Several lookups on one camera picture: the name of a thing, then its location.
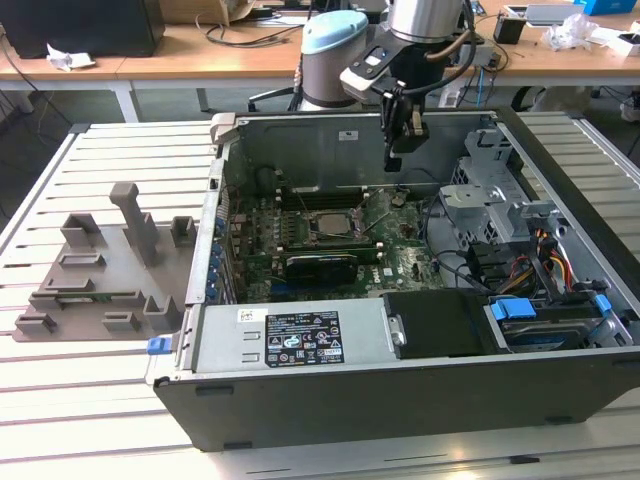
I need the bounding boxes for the wooden desk white frame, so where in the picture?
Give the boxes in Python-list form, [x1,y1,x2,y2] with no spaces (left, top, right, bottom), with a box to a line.
[0,22,139,124]
[117,0,640,111]

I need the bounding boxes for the black plastic bay cover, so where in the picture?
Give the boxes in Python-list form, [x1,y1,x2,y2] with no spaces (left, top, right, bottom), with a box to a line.
[382,288,511,362]

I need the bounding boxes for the metal socket cover frame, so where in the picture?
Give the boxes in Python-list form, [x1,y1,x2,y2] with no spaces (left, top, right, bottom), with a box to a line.
[352,189,396,234]

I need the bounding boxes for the black office chair base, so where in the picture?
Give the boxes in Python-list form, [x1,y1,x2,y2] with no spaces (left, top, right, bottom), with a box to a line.
[247,87,304,114]

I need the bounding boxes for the wide blue box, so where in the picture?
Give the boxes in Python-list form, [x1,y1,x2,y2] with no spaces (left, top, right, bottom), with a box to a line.
[573,0,632,16]

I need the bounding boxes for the hard disk blue carrier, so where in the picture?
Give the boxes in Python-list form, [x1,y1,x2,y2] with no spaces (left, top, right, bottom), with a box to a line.
[483,294,617,354]

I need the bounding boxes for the silver CPU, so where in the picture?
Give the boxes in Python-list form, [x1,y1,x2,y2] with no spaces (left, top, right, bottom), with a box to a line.
[318,214,352,238]

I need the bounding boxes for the large black computer tower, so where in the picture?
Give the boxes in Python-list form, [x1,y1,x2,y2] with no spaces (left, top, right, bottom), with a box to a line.
[0,0,166,59]

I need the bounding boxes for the black drive connector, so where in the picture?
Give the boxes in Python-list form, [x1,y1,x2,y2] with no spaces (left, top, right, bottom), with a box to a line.
[466,241,507,281]

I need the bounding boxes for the crumpled clear plastic bag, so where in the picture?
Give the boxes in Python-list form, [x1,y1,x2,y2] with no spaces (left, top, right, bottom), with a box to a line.
[542,13,601,52]

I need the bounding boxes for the thin black wire arc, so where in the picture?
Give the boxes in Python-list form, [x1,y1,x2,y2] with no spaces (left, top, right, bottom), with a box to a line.
[398,167,439,197]

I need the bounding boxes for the white open box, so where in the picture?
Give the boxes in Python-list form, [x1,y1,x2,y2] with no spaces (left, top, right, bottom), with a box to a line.
[587,27,640,59]

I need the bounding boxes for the black graphics card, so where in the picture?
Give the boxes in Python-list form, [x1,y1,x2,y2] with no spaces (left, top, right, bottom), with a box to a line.
[283,252,360,289]

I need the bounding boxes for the crumpled white paper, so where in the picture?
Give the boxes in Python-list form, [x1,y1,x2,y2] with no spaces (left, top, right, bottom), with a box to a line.
[46,42,97,72]

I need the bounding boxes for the green RAM stick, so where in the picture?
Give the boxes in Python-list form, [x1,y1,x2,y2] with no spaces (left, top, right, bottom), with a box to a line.
[57,292,137,304]

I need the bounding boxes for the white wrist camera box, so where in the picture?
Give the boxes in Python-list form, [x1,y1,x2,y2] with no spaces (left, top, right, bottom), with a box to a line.
[339,43,401,104]

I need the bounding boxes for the thick black wire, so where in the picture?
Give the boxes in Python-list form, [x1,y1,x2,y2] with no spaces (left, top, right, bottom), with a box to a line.
[421,194,496,296]

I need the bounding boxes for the black open PC case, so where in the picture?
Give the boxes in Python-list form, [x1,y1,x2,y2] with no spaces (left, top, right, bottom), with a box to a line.
[144,105,640,454]

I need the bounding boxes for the small black open box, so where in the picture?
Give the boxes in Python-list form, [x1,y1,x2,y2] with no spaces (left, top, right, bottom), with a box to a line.
[493,13,527,45]

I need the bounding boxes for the green motherboard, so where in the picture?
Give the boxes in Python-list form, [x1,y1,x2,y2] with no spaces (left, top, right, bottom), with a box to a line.
[227,187,449,304]

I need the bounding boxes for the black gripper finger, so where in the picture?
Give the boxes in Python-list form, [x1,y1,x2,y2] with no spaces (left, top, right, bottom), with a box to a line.
[379,88,432,174]

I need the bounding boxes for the silver drive cage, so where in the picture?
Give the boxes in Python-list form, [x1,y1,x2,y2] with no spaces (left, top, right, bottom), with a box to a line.
[438,127,569,251]

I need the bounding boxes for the grey parts rack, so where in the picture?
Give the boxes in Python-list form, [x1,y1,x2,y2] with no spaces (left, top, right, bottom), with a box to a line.
[12,182,199,344]

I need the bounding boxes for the grey case release latch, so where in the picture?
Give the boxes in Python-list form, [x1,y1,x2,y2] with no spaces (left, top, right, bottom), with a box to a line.
[209,112,247,147]

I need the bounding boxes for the brown cardboard box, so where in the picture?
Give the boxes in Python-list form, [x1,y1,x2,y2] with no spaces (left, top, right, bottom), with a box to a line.
[162,0,256,26]

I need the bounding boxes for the red yellow power wires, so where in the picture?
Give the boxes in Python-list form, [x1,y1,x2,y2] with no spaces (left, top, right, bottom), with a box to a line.
[532,225,575,296]
[499,254,537,296]

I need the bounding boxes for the silver power supply unit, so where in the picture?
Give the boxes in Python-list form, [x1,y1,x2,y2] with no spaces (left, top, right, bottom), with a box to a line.
[193,298,401,377]

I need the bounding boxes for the black camera cable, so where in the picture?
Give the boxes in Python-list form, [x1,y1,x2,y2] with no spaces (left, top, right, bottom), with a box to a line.
[397,47,479,96]
[424,0,477,64]

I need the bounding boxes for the CPU socket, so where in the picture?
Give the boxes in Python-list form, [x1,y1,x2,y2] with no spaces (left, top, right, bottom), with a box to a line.
[305,208,364,245]

